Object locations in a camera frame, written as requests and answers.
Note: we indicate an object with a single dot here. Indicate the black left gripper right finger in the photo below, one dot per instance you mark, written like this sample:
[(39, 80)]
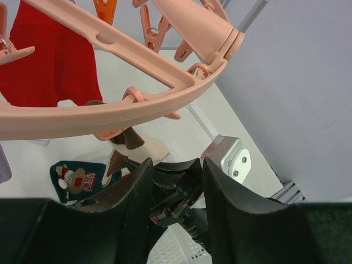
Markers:
[(248, 228)]

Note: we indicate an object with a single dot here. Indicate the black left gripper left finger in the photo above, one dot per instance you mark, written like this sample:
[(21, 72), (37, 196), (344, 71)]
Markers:
[(109, 227)]

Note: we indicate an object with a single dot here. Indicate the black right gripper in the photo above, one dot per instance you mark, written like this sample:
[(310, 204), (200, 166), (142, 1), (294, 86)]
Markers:
[(176, 187)]

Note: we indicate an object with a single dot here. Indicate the teal sock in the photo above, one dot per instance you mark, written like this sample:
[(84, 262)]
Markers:
[(79, 180)]

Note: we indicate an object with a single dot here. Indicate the pink round clip hanger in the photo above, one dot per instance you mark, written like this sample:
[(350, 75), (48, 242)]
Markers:
[(159, 86)]

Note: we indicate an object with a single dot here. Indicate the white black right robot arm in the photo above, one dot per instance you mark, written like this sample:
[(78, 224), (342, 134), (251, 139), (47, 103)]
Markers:
[(199, 235)]

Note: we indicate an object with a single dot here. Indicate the white plastic basket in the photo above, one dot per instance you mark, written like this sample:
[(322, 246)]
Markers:
[(175, 245)]

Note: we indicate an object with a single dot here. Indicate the red sock centre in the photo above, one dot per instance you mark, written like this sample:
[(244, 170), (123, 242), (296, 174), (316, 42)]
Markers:
[(62, 67)]

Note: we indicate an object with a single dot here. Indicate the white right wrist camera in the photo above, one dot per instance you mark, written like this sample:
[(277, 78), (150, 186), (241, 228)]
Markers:
[(228, 154)]

